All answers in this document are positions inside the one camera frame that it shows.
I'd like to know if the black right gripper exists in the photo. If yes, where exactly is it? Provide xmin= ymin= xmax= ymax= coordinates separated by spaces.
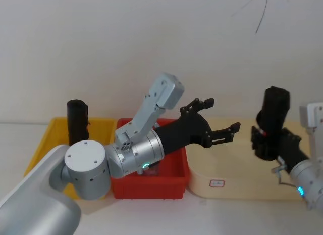
xmin=250 ymin=125 xmax=310 ymax=174

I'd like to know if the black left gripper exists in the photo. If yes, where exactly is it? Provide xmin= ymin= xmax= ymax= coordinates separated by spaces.
xmin=154 ymin=97 xmax=242 ymax=155

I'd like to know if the cream shallow tray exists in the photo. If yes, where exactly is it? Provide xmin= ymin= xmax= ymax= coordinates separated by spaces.
xmin=185 ymin=117 xmax=314 ymax=201

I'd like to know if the white label with red border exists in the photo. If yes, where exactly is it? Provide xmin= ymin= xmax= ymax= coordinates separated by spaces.
xmin=209 ymin=178 xmax=226 ymax=189

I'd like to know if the red plastic bin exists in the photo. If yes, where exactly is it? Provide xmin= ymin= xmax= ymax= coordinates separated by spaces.
xmin=110 ymin=117 xmax=191 ymax=201

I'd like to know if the yellow plastic bin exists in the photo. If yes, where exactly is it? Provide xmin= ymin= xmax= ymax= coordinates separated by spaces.
xmin=24 ymin=116 xmax=119 ymax=201

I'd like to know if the black rolled cloth bundle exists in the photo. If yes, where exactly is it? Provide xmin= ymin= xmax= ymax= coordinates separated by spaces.
xmin=66 ymin=99 xmax=91 ymax=147

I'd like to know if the thin cable with silver plug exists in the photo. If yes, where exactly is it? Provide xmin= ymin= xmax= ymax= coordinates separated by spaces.
xmin=271 ymin=156 xmax=299 ymax=188

